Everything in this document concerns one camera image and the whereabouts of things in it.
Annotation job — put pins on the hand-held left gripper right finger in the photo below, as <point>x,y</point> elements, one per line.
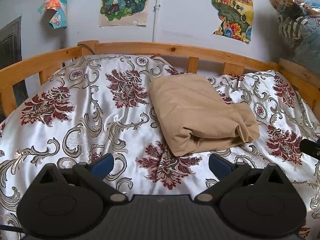
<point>221,166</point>

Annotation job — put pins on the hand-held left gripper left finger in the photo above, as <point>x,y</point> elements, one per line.
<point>102,166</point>

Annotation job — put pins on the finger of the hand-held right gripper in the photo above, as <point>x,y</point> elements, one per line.
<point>311,148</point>

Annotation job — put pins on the tan hooded zip jacket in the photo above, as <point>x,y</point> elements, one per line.
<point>200,115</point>

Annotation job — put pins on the clear plastic bag of clothes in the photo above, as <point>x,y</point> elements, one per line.
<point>300,20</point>

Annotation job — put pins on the white floral satin blanket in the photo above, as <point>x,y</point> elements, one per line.
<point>87,120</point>

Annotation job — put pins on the dark framed panel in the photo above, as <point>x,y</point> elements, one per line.
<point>11,55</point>

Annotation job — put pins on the wooden bed frame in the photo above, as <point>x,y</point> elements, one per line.
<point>150,48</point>

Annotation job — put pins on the landscape wall poster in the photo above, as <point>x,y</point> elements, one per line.
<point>232,10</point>

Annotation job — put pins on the blond character wall poster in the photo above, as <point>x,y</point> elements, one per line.
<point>125,2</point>

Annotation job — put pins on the orange-haired character wall poster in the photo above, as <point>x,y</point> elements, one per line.
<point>56,7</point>

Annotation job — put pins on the white wall pipe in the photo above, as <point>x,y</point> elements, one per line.
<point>157,10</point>

